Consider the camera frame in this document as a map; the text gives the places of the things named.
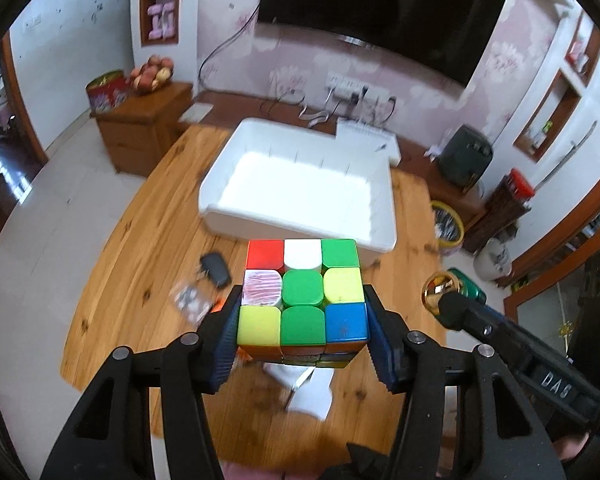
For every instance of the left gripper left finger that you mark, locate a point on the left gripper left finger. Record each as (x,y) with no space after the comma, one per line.
(218,343)

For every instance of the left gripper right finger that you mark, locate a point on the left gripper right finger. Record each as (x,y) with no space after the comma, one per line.
(386,335)

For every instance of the clear plastic small box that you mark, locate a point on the clear plastic small box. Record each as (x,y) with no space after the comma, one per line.
(192,302)

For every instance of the multicolour Rubik's cube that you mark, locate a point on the multicolour Rubik's cube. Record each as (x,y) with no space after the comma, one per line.
(302,302)

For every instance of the white plastic scoop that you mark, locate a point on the white plastic scoop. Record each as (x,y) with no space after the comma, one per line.
(309,388)

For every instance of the orange round tape measure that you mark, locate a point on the orange round tape measure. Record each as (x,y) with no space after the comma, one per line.
(217,306)

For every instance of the gold round compact case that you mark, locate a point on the gold round compact case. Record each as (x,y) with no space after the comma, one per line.
(435,287)

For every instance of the black power adapter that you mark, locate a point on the black power adapter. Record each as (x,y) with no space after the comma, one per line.
(214,268)

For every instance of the wooden round table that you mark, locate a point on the wooden round table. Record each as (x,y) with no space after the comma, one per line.
(156,246)

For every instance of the yellow rimmed waste bin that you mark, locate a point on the yellow rimmed waste bin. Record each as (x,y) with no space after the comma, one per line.
(449,228)

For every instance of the white small bucket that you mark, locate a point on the white small bucket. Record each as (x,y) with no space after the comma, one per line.
(493,261)

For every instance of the white plastic storage bin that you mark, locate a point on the white plastic storage bin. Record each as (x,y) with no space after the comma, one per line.
(277,181)

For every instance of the low wooden TV bench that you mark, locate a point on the low wooden TV bench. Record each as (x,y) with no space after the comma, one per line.
(229,109)

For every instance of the dark stand with red lid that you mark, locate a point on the dark stand with red lid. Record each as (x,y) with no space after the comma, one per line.
(508,202)

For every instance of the white router box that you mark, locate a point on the white router box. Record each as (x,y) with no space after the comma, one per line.
(369,138)

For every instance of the wooden side cabinet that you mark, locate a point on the wooden side cabinet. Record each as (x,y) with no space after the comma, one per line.
(142,129)

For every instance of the red round tin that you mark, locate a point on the red round tin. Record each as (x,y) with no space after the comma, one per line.
(107,91)

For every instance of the fruit bowl with apples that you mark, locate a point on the fruit bowl with apples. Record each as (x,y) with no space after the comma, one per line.
(153,75)

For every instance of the pink dumbbells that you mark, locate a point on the pink dumbbells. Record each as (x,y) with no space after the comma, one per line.
(162,21)

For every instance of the white wall power strip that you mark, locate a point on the white wall power strip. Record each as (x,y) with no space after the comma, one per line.
(346,88)

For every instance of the black wall television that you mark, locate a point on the black wall television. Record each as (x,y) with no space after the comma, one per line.
(448,36)

